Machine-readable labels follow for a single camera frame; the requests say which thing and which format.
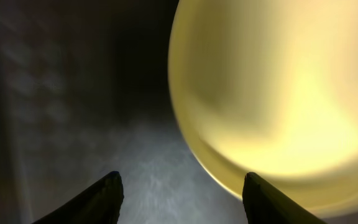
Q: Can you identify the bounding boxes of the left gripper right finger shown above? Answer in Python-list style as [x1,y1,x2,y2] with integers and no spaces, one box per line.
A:
[242,172,326,224]

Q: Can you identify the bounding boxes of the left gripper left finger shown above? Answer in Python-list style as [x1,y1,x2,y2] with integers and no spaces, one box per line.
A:
[34,171,124,224]

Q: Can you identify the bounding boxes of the yellow plate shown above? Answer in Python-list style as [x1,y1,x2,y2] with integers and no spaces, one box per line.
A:
[168,0,358,218]

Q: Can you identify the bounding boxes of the dark brown serving tray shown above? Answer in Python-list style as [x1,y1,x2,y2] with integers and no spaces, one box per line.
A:
[0,1,358,223]

